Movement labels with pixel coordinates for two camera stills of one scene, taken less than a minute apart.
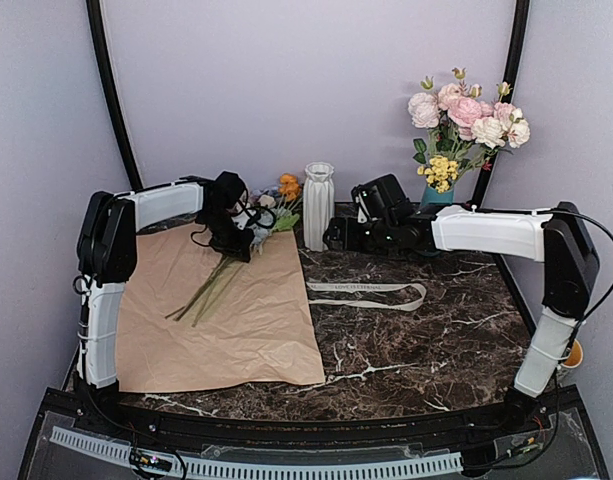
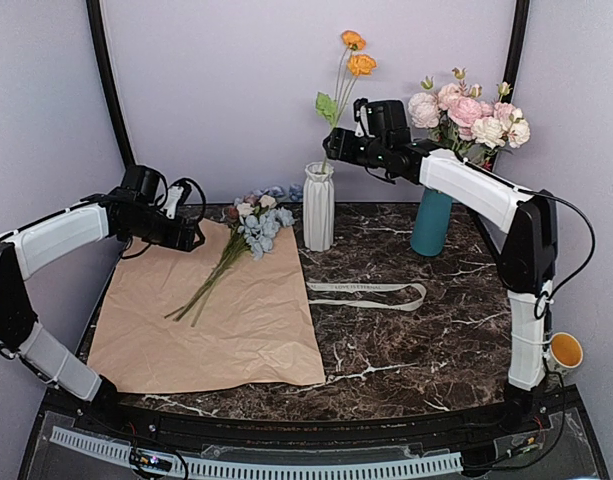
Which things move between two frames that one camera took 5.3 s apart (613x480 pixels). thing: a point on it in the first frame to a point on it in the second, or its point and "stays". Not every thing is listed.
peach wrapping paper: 194,317 stays
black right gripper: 336,231 to 340,148
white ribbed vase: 318,203 stays
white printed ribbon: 360,287 stays
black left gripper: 241,246 to 185,243
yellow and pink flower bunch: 464,127 stays
